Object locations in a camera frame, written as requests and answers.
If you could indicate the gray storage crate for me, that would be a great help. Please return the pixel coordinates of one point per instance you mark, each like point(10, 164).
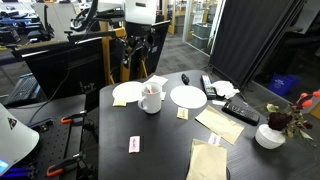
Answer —
point(199, 42)
point(202, 30)

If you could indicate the pink sugar packet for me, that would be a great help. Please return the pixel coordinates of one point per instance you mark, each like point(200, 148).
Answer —
point(134, 144)
point(214, 139)

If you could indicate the small white paper slip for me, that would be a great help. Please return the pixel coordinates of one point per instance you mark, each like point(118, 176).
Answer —
point(218, 102)

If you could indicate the dark red rose bouquet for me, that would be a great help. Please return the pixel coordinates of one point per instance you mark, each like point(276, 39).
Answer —
point(278, 120)

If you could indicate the white ribbed vase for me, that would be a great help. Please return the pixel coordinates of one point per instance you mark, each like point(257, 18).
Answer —
point(268, 138)

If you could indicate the white ceramic mug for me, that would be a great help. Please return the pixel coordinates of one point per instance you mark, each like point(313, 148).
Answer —
point(151, 101)

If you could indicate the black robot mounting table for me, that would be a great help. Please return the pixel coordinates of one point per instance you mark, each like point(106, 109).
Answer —
point(56, 140)

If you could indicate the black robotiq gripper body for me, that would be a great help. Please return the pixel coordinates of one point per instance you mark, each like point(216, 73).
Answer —
point(140, 30)

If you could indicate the short black remote control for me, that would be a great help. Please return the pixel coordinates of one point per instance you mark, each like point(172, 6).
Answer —
point(240, 113)

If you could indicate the orange bud flower sprig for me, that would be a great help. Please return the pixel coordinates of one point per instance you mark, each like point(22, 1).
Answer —
point(307, 103)

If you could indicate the crumpled white tissue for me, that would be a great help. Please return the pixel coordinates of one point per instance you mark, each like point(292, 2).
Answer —
point(225, 88)

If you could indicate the blue recycling bin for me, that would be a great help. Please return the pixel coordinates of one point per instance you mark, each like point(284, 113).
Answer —
point(282, 84)

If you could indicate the white round plate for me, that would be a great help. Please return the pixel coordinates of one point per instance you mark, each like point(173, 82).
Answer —
point(126, 91)
point(188, 96)

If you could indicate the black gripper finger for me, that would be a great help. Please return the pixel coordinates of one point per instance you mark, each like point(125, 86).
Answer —
point(148, 43)
point(127, 51)

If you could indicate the curved black pointer remote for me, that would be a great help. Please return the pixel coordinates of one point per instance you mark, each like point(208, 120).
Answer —
point(185, 79)

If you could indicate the black keyboard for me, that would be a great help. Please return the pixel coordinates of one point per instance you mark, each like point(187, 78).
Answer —
point(21, 89)

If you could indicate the black computer monitor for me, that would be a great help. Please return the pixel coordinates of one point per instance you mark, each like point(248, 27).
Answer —
point(160, 43)
point(63, 70)

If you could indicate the black fabric divider screen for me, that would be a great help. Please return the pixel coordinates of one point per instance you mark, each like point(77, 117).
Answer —
point(246, 36)

